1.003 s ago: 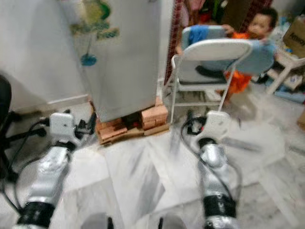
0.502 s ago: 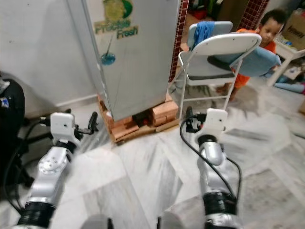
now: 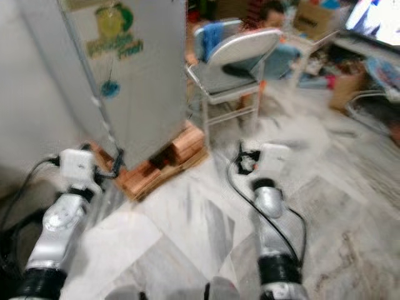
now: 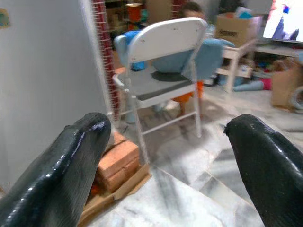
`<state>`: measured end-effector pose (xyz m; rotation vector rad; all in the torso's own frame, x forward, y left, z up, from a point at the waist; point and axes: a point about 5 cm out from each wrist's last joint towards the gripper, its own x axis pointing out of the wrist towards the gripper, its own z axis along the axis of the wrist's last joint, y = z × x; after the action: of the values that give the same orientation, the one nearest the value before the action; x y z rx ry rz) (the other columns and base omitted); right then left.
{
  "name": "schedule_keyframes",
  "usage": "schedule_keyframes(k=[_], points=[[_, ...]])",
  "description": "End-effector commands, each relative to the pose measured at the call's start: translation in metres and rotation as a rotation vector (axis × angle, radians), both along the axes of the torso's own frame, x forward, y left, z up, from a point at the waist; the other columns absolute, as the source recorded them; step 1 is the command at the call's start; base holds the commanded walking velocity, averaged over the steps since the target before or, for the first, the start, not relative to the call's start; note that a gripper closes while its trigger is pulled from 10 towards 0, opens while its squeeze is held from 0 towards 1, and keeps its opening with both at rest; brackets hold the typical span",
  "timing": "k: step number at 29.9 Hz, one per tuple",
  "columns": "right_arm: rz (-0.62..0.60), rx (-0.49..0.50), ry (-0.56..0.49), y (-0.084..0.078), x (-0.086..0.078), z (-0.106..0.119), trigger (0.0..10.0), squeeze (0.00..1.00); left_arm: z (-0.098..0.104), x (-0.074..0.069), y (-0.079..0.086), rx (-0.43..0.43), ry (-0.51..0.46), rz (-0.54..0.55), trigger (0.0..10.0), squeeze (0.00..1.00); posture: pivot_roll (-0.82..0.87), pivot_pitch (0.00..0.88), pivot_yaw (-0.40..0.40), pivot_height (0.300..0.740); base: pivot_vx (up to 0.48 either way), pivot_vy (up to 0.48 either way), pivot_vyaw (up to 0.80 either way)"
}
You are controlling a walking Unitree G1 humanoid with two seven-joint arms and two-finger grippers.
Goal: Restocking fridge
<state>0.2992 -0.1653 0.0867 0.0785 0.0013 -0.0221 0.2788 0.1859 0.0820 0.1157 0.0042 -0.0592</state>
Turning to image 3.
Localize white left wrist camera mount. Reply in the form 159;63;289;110
61;149;99;191

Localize grey fridge with yellow-green sticker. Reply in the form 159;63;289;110
17;0;188;166

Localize dark-haired person's head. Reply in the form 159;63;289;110
259;0;287;29

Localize flat screen television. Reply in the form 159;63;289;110
344;0;400;46

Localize white folding chair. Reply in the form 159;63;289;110
186;27;285;151

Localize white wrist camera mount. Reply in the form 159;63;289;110
256;143;292;181
61;149;99;191

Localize brown cardboard box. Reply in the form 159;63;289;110
292;0;344;41

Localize brown paper bag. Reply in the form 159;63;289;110
328;69;366;113

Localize robot left leg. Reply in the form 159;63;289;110
103;286;144;300

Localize light blue covered chair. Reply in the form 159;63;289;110
192;19;244;60

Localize baby bouncer with white frame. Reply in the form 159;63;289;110
344;56;400;135

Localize robot right leg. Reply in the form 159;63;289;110
203;278;244;300

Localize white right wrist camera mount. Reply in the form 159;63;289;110
256;143;292;181

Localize robot leg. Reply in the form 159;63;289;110
203;278;244;300
103;286;144;300

